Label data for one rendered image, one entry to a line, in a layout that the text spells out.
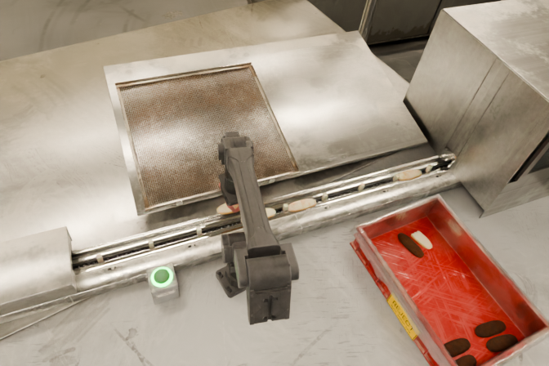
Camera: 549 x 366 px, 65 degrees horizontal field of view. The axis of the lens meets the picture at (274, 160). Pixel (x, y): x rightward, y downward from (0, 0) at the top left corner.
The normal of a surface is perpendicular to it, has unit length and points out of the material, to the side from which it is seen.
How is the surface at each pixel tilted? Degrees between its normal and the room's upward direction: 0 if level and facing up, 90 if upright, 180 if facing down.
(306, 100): 10
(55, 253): 0
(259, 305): 70
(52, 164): 0
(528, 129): 90
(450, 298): 0
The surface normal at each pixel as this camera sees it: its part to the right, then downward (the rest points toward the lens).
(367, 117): 0.16, -0.53
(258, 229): 0.06, -0.79
